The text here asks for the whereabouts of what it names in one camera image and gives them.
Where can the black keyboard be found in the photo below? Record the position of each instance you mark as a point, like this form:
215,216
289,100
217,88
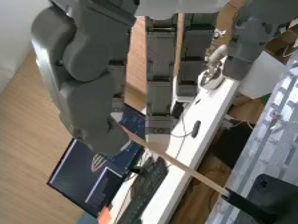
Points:
141,193

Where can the white desk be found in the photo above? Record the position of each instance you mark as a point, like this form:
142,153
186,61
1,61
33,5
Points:
207,110

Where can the black plate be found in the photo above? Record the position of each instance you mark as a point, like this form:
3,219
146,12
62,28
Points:
274,200

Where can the black computer screen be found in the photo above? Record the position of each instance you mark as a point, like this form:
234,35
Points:
84,180

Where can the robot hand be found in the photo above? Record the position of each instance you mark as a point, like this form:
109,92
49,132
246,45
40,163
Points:
88,66

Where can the thin stick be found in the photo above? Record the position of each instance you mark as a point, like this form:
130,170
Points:
190,170

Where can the cardboard box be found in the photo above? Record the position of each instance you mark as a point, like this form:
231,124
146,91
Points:
283,43

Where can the black mouse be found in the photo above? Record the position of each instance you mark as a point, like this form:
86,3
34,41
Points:
195,128

